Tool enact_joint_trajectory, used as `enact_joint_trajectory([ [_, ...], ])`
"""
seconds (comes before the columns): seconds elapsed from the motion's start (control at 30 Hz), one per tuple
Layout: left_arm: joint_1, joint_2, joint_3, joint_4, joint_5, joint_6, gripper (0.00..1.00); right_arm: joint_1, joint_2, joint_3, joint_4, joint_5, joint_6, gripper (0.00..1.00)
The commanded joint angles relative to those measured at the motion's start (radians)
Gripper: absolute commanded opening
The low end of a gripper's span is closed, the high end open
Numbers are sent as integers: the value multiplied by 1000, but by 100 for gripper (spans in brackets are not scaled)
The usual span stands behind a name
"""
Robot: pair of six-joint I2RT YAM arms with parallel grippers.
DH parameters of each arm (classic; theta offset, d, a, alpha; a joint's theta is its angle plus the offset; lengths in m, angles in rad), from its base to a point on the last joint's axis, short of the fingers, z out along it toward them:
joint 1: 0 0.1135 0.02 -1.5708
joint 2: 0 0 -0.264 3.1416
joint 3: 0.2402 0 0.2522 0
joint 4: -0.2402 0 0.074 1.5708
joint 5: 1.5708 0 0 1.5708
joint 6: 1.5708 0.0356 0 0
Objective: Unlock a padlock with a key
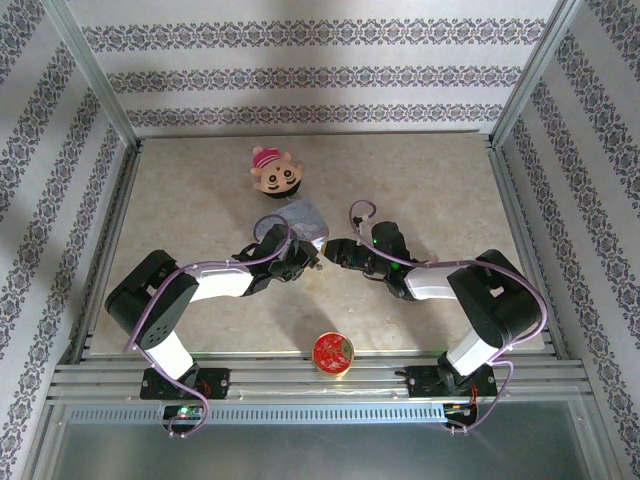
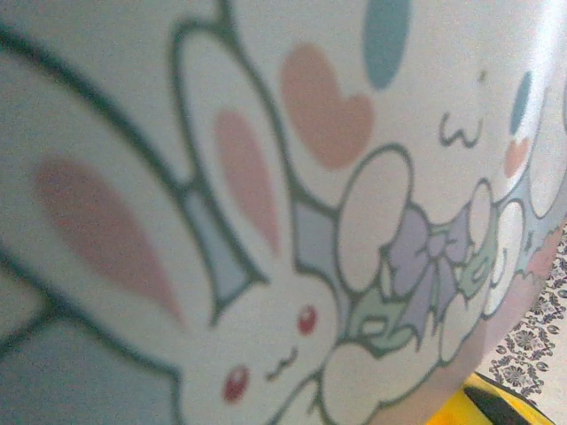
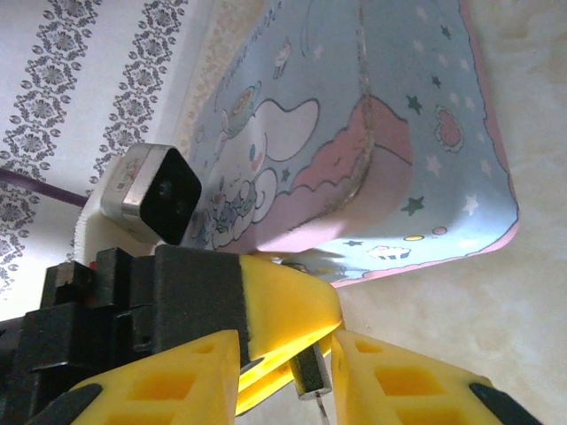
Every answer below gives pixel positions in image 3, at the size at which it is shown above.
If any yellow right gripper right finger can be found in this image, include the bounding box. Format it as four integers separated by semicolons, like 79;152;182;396
330;330;550;425

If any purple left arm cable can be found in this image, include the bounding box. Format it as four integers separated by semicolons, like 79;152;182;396
0;167;86;208

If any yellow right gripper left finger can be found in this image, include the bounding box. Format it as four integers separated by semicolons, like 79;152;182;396
30;329;243;425

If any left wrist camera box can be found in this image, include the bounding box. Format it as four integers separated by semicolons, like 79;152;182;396
73;142;204;267

